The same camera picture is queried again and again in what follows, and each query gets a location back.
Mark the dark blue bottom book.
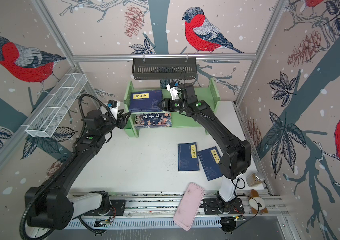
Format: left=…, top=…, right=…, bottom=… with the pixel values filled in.
left=129, top=90, right=162, bottom=113

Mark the colourful illustrated thick book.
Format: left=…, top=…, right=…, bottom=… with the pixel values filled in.
left=133, top=113, right=172, bottom=129

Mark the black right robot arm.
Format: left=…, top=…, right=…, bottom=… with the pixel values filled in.
left=158, top=82, right=251, bottom=214

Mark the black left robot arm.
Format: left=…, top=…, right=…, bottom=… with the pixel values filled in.
left=19, top=100, right=131, bottom=240

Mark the black hanging basket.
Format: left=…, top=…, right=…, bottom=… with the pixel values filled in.
left=132, top=58, right=197, bottom=80

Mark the green wooden shelf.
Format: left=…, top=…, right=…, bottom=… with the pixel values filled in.
left=124, top=78, right=221, bottom=138

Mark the pink plastic tray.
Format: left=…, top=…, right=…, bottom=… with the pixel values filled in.
left=173, top=183, right=204, bottom=231

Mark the small glass jar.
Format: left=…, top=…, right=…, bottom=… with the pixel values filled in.
left=246, top=172, right=265, bottom=188

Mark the small plush toy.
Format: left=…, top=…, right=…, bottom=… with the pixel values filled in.
left=249, top=189, right=268, bottom=215

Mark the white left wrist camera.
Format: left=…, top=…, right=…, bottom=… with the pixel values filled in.
left=107, top=100, right=121, bottom=119

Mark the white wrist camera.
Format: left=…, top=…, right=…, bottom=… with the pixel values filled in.
left=107, top=100, right=121, bottom=119
left=167, top=82, right=179, bottom=100

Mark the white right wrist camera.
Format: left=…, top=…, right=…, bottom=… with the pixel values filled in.
left=167, top=82, right=179, bottom=100

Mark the white wire mesh basket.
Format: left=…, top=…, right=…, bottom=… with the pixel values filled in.
left=26, top=73, right=88, bottom=138

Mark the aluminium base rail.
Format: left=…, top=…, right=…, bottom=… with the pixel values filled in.
left=39, top=191, right=292, bottom=230

